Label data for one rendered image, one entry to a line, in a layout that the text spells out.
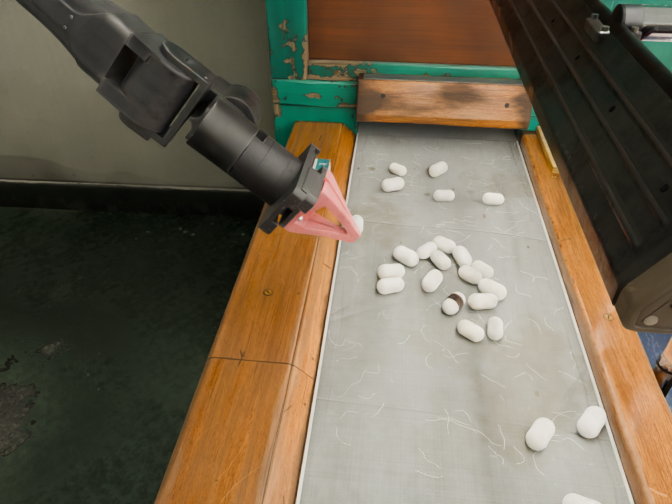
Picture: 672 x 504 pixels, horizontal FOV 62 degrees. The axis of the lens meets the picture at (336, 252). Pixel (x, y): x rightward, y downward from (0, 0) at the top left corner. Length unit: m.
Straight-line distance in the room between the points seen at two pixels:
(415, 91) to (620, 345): 0.54
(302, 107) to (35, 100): 1.31
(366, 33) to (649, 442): 0.74
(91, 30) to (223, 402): 0.37
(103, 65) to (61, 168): 1.76
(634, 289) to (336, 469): 0.36
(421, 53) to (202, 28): 0.99
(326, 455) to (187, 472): 0.13
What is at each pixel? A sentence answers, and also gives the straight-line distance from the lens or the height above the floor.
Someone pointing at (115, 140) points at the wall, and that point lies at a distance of 2.16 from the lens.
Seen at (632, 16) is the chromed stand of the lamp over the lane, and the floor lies 1.12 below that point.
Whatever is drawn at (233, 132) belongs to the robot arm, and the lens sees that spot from 0.55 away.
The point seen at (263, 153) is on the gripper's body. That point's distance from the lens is 0.56.
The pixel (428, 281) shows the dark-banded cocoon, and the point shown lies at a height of 0.76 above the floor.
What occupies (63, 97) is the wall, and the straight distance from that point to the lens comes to 2.16.
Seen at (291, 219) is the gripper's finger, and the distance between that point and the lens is 0.58.
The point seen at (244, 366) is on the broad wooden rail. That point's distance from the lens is 0.60.
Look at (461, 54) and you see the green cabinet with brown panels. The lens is 1.04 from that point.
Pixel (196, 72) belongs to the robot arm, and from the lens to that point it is 0.55.
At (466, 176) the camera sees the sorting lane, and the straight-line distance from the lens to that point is 0.97.
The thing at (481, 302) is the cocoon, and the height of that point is 0.76.
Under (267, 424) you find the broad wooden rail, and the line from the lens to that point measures 0.56.
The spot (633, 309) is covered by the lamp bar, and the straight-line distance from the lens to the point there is 0.27.
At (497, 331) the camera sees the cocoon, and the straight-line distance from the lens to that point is 0.67.
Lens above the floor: 1.23
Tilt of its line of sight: 39 degrees down
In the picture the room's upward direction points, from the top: straight up
